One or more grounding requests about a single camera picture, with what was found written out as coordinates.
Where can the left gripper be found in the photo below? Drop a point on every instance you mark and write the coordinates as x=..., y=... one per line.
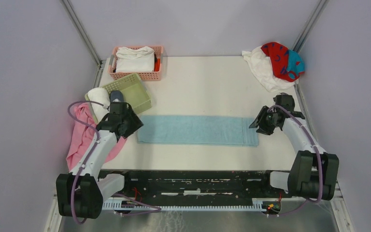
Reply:
x=136, y=123

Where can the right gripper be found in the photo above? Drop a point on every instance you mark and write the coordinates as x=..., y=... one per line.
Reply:
x=259, y=121

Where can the light blue towel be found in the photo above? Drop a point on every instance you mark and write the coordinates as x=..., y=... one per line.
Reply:
x=197, y=130

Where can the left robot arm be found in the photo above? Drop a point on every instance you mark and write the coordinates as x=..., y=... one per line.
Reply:
x=80, y=194

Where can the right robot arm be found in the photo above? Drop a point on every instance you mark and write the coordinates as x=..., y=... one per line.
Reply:
x=313, y=174

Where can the rolled dark blue towel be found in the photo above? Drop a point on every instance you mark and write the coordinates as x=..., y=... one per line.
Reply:
x=116, y=96

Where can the green plastic basket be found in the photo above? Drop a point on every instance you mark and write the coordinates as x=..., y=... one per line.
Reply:
x=133, y=90

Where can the rolled white towel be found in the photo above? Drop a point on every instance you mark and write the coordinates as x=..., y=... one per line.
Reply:
x=101, y=96

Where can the pink towel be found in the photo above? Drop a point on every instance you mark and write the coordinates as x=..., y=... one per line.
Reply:
x=82, y=137

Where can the pink plastic basket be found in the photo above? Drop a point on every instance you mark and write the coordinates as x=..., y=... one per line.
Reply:
x=156, y=75

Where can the white crumpled towel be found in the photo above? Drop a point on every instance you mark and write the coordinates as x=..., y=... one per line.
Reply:
x=261, y=68

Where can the folded white towel in basket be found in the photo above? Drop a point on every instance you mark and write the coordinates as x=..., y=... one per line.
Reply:
x=135, y=60

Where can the red and teal patterned towel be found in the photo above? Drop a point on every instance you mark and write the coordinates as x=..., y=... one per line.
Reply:
x=286, y=64

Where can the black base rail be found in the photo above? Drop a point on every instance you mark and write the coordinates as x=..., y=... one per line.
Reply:
x=197, y=188

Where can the white cable duct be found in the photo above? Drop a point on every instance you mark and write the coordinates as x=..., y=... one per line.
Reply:
x=119, y=204

